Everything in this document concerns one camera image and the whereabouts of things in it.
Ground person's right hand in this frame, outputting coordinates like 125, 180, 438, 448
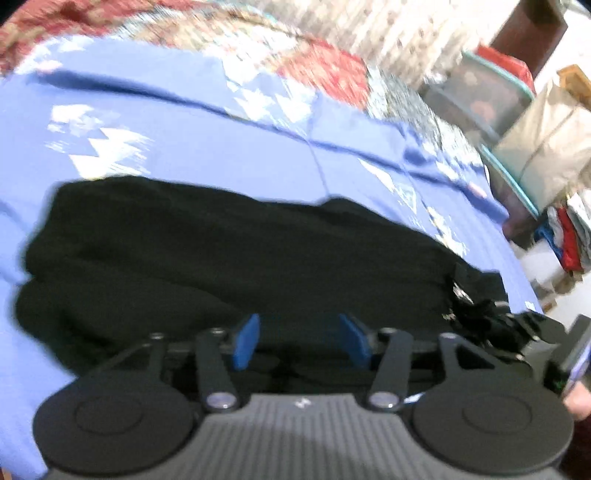
564, 381, 591, 422

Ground dark wooden furniture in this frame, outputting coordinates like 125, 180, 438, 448
488, 0, 570, 80

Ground clear storage bin teal lid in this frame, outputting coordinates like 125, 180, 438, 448
421, 50, 536, 141
478, 143, 542, 243

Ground patterned curtain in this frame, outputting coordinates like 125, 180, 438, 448
318, 0, 525, 86

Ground black pants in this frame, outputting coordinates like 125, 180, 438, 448
13, 176, 511, 386

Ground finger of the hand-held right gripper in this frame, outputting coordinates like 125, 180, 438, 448
442, 271, 525, 363

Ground red cloth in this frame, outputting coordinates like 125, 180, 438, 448
475, 44, 537, 93

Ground blue blanket with white print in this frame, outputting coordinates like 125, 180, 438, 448
0, 36, 543, 480

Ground beige fabric bag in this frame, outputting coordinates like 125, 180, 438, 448
493, 78, 591, 209

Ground pile of colourful clothes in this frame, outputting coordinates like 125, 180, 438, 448
534, 190, 591, 278

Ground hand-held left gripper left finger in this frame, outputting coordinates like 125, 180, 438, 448
95, 314, 260, 413

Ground red floral quilt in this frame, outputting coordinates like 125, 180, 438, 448
0, 0, 488, 174

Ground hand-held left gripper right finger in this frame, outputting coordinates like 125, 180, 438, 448
338, 314, 511, 413

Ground cardboard box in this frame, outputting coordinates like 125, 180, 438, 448
556, 65, 591, 114

